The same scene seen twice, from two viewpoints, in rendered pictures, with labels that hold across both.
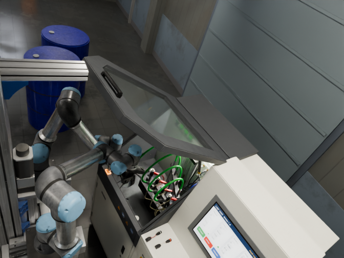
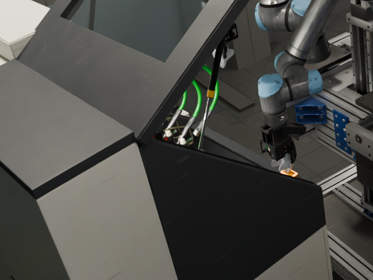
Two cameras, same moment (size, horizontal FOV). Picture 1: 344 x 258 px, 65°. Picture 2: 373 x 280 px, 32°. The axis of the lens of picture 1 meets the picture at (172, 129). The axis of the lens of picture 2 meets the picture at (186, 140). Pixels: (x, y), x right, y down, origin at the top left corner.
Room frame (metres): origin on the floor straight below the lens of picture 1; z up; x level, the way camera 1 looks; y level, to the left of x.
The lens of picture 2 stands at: (3.08, 0.57, 2.31)
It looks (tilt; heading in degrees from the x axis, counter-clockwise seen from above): 33 degrees down; 197
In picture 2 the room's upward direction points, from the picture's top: 14 degrees counter-clockwise
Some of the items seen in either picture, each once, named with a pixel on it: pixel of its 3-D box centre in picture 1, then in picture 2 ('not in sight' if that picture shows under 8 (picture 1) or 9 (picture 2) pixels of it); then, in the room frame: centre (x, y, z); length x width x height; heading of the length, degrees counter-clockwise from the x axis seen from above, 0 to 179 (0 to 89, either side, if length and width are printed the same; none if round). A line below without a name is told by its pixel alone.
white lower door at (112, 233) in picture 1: (108, 229); not in sight; (1.17, 0.20, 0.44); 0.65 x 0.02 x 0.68; 47
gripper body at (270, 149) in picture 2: not in sight; (276, 137); (1.35, 0.33, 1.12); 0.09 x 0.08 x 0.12; 137
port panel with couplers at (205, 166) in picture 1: (201, 178); not in sight; (1.38, -0.33, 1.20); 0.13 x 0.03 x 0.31; 47
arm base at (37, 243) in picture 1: (48, 236); (311, 43); (0.66, 0.43, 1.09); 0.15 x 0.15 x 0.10
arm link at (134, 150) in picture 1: (133, 154); not in sight; (1.04, 0.15, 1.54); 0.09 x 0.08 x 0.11; 160
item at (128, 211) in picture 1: (118, 200); (248, 169); (1.18, 0.18, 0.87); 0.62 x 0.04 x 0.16; 47
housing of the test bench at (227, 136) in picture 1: (207, 213); (50, 253); (1.45, -0.55, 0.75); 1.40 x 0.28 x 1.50; 47
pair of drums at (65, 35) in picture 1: (59, 76); not in sight; (2.90, 1.67, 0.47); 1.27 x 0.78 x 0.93; 31
